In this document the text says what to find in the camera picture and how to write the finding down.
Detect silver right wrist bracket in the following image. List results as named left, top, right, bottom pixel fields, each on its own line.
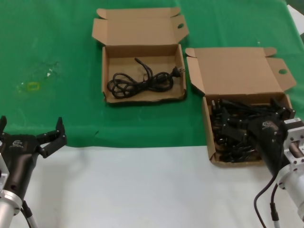
left=285, top=123, right=304, bottom=166

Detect torn-edged open cardboard box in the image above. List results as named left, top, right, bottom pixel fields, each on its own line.
left=91, top=7, right=190, bottom=105

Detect black power cable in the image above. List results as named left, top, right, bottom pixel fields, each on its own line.
left=107, top=57, right=185, bottom=98

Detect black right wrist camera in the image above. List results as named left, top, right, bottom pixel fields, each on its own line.
left=284, top=116, right=304, bottom=126

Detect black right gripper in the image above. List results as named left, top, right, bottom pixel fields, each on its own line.
left=223, top=97, right=296, bottom=176

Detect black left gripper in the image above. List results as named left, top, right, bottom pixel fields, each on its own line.
left=0, top=115, right=67, bottom=198

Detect green table cloth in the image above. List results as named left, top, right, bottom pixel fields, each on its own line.
left=0, top=0, right=304, bottom=149

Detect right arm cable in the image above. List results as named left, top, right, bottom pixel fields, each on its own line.
left=253, top=174, right=281, bottom=228

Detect silver wrist bracket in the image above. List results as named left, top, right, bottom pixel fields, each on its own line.
left=0, top=152, right=10, bottom=190
left=285, top=123, right=304, bottom=166

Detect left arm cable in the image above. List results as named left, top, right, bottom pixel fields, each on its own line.
left=21, top=200, right=38, bottom=228

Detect silver left wrist bracket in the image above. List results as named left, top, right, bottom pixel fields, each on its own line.
left=0, top=152, right=10, bottom=190

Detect tangled black power cables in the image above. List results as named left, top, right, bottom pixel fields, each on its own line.
left=210, top=98, right=285, bottom=164

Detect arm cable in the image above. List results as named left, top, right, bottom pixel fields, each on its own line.
left=21, top=200, right=38, bottom=228
left=253, top=174, right=281, bottom=228

